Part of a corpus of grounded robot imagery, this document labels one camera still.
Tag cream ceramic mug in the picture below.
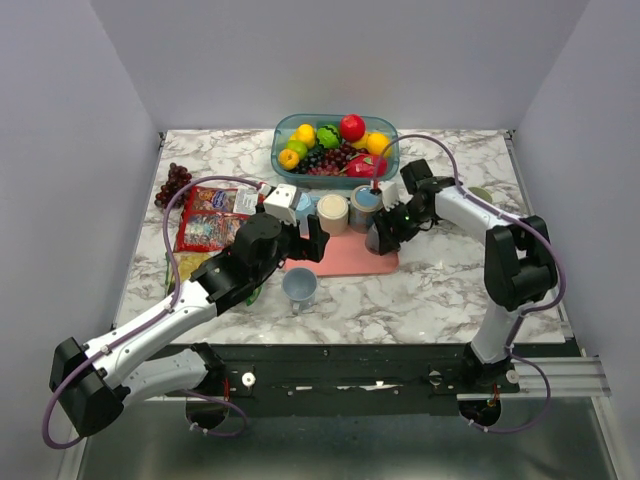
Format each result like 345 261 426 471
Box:
316 194 349 236

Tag green toy lime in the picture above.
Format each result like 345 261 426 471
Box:
286 139 308 159

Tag red toy apple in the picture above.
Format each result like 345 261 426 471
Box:
339 114 366 143

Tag green toy watermelon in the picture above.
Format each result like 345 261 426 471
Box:
316 124 342 150

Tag light blue faceted mug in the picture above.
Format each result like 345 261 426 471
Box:
295 192 319 237

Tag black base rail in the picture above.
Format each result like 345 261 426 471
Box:
149 342 521 419

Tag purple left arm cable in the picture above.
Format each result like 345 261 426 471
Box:
41 175 271 450

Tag dark grapes in container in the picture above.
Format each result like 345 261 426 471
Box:
292 143 359 176

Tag green ceramic mug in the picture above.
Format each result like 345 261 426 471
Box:
468 187 493 204

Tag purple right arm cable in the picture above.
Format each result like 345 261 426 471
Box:
372 133 569 434

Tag small grey-purple mug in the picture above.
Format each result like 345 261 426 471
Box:
365 224 397 256

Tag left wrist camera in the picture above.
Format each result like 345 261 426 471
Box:
263 184 301 225

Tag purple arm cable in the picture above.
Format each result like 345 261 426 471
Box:
41 175 271 450
372 133 569 434

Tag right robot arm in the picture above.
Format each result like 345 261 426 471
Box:
366 160 559 392

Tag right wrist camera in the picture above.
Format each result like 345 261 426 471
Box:
371 181 400 211

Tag small orange toy fruit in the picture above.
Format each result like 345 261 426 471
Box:
278 148 300 171

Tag Chuba cassava chips bag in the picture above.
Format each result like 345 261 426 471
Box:
163 249 266 305

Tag colourful candy bag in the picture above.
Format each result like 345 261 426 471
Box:
174 186 264 253

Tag red toy dragon fruit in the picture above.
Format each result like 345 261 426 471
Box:
344 153 387 178

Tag red grape bunch on table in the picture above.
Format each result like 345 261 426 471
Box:
154 163 192 209

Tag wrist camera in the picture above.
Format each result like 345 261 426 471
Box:
371 181 400 211
263 184 301 225

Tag teal plastic fruit container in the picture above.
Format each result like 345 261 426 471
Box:
271 114 399 189

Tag yellow toy lemon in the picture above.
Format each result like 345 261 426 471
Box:
290 123 316 149

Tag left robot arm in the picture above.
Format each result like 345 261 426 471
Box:
45 212 330 438

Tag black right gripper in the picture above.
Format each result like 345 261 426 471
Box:
370 200 431 256

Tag grey ceramic mug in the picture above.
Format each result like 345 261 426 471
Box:
282 267 318 314

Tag blue-bottom beige mug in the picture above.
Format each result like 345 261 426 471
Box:
349 185 382 234

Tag pink plastic tray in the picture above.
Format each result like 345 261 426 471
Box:
284 229 399 277

